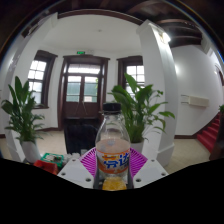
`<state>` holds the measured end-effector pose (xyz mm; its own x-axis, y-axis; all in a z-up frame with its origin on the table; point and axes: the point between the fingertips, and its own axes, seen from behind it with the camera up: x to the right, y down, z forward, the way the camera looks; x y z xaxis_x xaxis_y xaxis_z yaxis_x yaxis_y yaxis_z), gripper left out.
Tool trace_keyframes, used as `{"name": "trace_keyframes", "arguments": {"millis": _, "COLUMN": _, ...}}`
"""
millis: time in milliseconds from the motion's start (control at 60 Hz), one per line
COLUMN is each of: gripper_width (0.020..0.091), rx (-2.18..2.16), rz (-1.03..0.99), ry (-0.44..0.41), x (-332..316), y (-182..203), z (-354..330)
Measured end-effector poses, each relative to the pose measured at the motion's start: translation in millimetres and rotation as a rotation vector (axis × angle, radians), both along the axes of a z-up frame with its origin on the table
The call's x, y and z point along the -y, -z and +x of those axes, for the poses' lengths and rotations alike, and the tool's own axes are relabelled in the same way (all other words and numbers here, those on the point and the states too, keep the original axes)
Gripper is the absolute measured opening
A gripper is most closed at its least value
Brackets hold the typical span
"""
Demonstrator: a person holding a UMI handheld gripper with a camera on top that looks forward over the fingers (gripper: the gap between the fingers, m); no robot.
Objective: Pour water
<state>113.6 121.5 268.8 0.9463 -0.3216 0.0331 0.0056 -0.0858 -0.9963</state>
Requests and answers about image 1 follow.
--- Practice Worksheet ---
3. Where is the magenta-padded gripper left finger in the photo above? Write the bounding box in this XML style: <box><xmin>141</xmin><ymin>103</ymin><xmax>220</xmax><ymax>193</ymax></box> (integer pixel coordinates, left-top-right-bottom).
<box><xmin>57</xmin><ymin>148</ymin><xmax>100</xmax><ymax>190</ymax></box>

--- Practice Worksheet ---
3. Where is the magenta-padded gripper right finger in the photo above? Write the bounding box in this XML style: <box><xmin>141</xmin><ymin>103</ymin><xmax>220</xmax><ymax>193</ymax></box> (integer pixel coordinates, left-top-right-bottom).
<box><xmin>127</xmin><ymin>148</ymin><xmax>169</xmax><ymax>190</ymax></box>

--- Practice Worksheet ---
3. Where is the clear orange soda bottle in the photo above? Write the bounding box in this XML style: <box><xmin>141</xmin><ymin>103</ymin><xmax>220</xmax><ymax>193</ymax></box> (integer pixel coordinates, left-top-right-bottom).
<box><xmin>95</xmin><ymin>102</ymin><xmax>132</xmax><ymax>192</ymax></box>

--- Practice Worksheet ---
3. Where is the tray of small white jars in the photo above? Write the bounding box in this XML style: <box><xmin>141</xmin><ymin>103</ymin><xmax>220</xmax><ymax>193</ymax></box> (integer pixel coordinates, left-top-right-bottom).
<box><xmin>64</xmin><ymin>152</ymin><xmax>83</xmax><ymax>162</ymax></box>

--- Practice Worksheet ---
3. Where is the black chair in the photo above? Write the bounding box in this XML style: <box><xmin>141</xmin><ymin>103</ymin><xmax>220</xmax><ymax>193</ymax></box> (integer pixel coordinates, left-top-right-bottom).
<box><xmin>63</xmin><ymin>118</ymin><xmax>101</xmax><ymax>156</ymax></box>

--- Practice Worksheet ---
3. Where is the red box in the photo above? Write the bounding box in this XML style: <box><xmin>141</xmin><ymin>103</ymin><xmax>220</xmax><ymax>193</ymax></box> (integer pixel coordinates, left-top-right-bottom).
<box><xmin>33</xmin><ymin>159</ymin><xmax>59</xmax><ymax>176</ymax></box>

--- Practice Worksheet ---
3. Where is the leafy plant in white pot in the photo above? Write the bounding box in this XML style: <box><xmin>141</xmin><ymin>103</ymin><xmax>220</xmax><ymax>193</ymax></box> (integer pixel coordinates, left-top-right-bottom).
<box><xmin>109</xmin><ymin>73</ymin><xmax>176</xmax><ymax>154</ymax></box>
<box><xmin>0</xmin><ymin>75</ymin><xmax>47</xmax><ymax>164</ymax></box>

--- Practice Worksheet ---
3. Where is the red carpeted staircase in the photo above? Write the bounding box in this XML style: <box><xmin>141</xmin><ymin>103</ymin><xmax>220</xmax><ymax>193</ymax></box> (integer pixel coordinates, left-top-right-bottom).
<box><xmin>196</xmin><ymin>113</ymin><xmax>223</xmax><ymax>153</ymax></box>

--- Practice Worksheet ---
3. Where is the dark wooden double door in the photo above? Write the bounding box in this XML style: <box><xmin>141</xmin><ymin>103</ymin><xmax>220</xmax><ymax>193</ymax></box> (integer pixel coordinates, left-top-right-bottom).
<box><xmin>58</xmin><ymin>54</ymin><xmax>110</xmax><ymax>119</ymax></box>

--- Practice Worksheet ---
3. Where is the white wall radiator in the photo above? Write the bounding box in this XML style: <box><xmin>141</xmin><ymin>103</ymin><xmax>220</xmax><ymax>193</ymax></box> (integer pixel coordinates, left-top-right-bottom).
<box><xmin>181</xmin><ymin>94</ymin><xmax>210</xmax><ymax>108</ymax></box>

